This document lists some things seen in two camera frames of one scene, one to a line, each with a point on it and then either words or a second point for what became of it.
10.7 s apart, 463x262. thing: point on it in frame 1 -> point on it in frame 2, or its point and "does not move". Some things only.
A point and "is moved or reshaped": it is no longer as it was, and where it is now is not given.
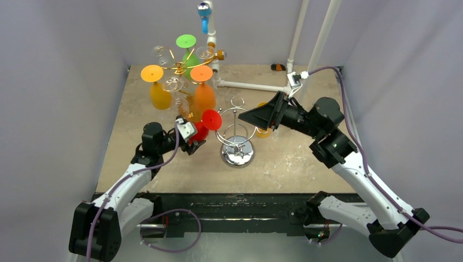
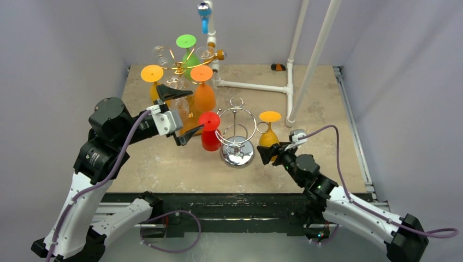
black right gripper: x=278 y=113 -> x=278 y=152
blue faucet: x=204 y=11 does not move
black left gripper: x=184 y=146 -> x=167 y=93
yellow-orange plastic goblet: x=160 y=94 does not move
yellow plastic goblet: x=260 y=132 is moved or reshaped
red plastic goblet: x=211 y=120 is moved or reshaped
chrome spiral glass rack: x=237 y=149 does not move
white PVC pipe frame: x=212 y=39 does not move
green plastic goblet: x=189 y=60 does not move
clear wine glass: x=205 y=53 does not move
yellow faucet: x=220 y=55 does not move
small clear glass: x=164 y=55 does not move
